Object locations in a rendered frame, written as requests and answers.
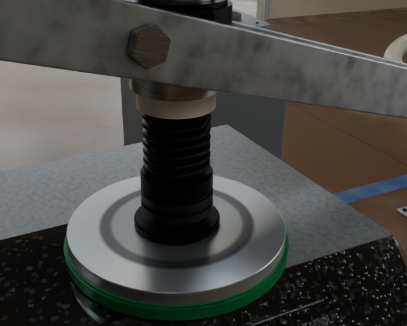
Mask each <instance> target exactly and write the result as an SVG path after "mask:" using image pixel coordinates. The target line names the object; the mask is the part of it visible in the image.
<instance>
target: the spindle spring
mask: <svg viewBox="0 0 407 326"><path fill-rule="evenodd" d="M141 115H142V117H143V119H142V127H143V129H142V134H143V139H142V143H143V145H144V146H143V148H142V149H143V152H144V156H143V161H144V165H143V168H144V171H145V172H146V173H147V174H148V175H149V176H151V177H154V178H156V179H161V180H171V181H174V180H186V179H191V178H194V177H196V176H199V175H201V174H202V173H204V172H205V171H206V170H207V169H208V168H209V166H210V138H211V135H210V130H211V125H210V121H211V116H210V113H209V114H206V115H204V116H200V117H197V118H189V119H163V118H155V117H152V116H148V115H146V114H143V113H141ZM195 123H196V124H195ZM190 124H193V125H190ZM157 125H162V126H183V125H189V126H185V127H160V126H157ZM192 133H194V134H192ZM190 134H192V135H190ZM158 135H164V136H158ZM181 135H187V136H181ZM166 136H178V137H166ZM192 142H193V143H192ZM159 144H163V145H183V144H187V145H183V146H162V145H159ZM190 152H192V153H190ZM159 153H162V154H169V155H161V154H159ZM184 153H188V154H184ZM178 154H184V155H178ZM190 161H191V162H190ZM160 162H164V163H182V164H164V163H160ZM183 162H185V163H183ZM189 170H191V171H189ZM161 171H164V172H161ZM182 171H185V172H182ZM165 172H181V173H165Z"/></svg>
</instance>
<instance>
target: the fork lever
mask: <svg viewBox="0 0 407 326"><path fill-rule="evenodd" d="M0 61H8V62H13V63H22V64H27V65H36V66H41V67H50V68H55V69H63V70H68V71H77V72H86V73H91V74H99V75H104V76H113V77H118V78H127V79H132V80H141V81H146V82H155V83H163V84H168V85H177V86H182V87H191V88H196V89H204V90H209V91H218V92H227V93H232V94H241V95H246V96H255V97H260V98H268V99H273V100H282V101H287V102H296V103H304V104H309V105H318V106H324V107H332V108H337V109H346V110H351V111H360V112H365V113H373V114H382V115H387V116H396V117H401V118H407V63H403V62H399V61H395V60H390V59H387V58H382V57H379V56H374V55H371V54H366V53H363V52H358V51H355V50H350V49H345V48H342V47H337V46H334V45H329V44H326V43H321V42H318V41H313V40H310V39H305V38H300V37H297V36H292V35H289V34H284V33H281V32H276V31H273V30H268V29H265V28H260V27H255V26H252V25H248V24H244V23H239V22H236V21H232V25H227V24H224V23H219V22H216V21H210V20H207V19H203V18H200V17H194V16H189V15H186V14H181V13H178V12H173V11H169V10H165V9H161V8H156V7H153V6H148V5H143V4H140V3H135V2H131V1H126V0H0Z"/></svg>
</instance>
